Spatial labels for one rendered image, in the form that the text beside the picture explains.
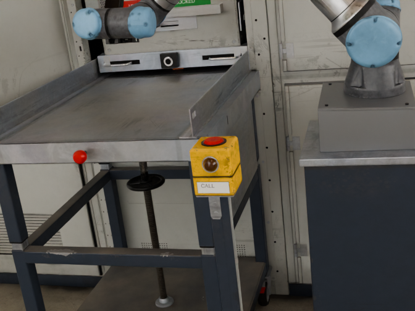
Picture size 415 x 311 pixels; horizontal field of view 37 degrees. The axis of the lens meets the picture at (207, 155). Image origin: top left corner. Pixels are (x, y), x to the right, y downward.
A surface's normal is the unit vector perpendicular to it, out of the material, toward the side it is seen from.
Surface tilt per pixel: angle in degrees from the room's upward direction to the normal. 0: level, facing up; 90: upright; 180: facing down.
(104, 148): 90
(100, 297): 0
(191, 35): 90
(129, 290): 0
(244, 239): 90
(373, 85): 74
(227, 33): 90
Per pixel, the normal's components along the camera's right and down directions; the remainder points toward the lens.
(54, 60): 0.86, 0.07
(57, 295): -0.11, -0.94
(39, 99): 0.96, -0.02
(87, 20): -0.26, 0.18
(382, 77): 0.04, 0.07
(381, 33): -0.16, 0.47
